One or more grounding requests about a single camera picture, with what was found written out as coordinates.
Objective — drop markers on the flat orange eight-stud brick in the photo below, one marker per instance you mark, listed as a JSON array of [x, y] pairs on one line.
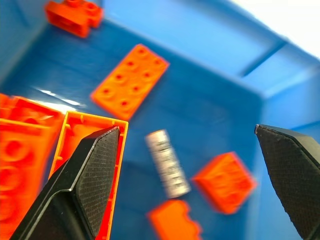
[[130, 81]]

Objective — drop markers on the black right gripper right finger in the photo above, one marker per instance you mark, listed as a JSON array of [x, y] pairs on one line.
[[292, 175]]

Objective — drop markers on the orange brick with stepped edge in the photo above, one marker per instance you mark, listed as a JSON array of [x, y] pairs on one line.
[[175, 220]]

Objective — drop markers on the orange brick with notch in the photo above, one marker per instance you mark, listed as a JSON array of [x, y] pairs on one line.
[[75, 16]]

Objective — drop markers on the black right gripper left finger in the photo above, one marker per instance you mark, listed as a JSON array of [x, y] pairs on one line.
[[97, 180]]

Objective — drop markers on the hollow upturned orange brick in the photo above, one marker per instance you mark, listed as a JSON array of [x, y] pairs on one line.
[[75, 135]]

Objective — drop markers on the blue plastic bin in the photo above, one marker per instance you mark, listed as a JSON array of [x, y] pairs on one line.
[[200, 105]]

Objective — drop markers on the large orange studded brick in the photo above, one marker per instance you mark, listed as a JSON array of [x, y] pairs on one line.
[[20, 160]]

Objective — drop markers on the silver cylindrical battery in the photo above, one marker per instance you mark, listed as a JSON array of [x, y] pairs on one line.
[[168, 163]]

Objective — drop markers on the small square orange brick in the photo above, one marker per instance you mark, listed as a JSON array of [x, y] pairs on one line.
[[225, 183]]

